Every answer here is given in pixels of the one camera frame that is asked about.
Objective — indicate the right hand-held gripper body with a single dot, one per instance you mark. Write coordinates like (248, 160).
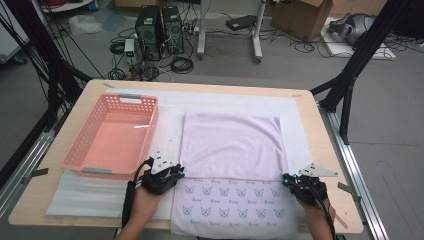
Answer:
(308, 191)

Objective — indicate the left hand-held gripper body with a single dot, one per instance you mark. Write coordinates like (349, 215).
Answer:
(158, 181)

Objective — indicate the lilac printed towel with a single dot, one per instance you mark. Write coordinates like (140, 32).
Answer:
(233, 150)

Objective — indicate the pink plastic basket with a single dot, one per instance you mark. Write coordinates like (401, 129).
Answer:
(113, 143)

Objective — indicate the person's right hand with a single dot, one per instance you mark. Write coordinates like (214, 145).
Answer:
(316, 211)

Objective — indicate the person's left hand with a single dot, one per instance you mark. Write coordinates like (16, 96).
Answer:
(146, 203)

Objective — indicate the wooden table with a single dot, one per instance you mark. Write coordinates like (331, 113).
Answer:
(320, 150)

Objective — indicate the white grid mat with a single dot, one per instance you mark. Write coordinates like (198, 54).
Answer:
(233, 103)

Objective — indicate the small white device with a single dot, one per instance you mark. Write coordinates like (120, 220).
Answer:
(129, 50)

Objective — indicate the white flat board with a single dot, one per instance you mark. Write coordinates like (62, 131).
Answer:
(340, 50)

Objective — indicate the black computer tower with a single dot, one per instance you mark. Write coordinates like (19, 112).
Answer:
(173, 30)
(148, 33)

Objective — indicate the cardboard box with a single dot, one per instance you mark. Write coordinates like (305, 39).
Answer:
(300, 20)

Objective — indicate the blue plastic sheet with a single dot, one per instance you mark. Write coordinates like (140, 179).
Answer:
(115, 21)

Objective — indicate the black flat box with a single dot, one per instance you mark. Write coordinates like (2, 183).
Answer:
(241, 22)

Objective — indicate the grey rounded device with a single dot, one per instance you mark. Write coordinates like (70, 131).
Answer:
(353, 28)

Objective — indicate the clear plastic bag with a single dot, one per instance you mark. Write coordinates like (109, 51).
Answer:
(85, 24)

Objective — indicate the round white table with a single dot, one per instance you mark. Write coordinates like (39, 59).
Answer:
(66, 5)

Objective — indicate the white cabinet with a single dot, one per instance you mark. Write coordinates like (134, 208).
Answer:
(10, 40)

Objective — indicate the grey metal bracket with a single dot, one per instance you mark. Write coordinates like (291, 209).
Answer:
(35, 174)
(350, 191)

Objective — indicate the aluminium rail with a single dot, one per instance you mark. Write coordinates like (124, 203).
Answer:
(370, 213)
(30, 153)

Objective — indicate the black metal frame stand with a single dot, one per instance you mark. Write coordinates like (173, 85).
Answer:
(363, 50)
(43, 50)

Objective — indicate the white stand frame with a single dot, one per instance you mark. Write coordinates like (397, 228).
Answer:
(258, 33)

